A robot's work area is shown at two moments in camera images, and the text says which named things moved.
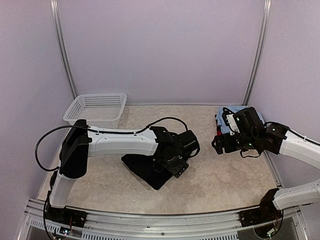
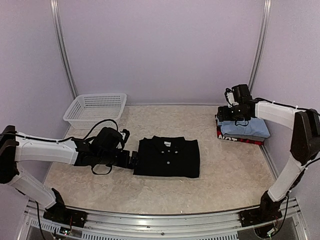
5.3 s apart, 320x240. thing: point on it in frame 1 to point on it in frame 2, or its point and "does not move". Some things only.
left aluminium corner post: [55, 12] does not move
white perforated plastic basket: [98, 110] does not move
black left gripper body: [175, 170] to [123, 162]
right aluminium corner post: [267, 5] does not move
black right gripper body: [229, 146] to [230, 116]
